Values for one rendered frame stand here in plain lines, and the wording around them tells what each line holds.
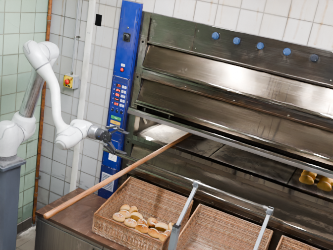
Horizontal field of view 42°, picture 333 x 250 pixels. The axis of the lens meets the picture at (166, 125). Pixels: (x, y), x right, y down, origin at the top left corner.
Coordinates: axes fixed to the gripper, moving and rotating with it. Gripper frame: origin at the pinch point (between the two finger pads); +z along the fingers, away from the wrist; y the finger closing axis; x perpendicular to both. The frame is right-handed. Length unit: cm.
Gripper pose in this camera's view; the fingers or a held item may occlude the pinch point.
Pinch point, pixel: (125, 143)
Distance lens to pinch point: 274.3
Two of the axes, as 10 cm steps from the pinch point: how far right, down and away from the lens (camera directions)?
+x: -4.5, 2.2, -8.7
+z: 8.8, 2.8, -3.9
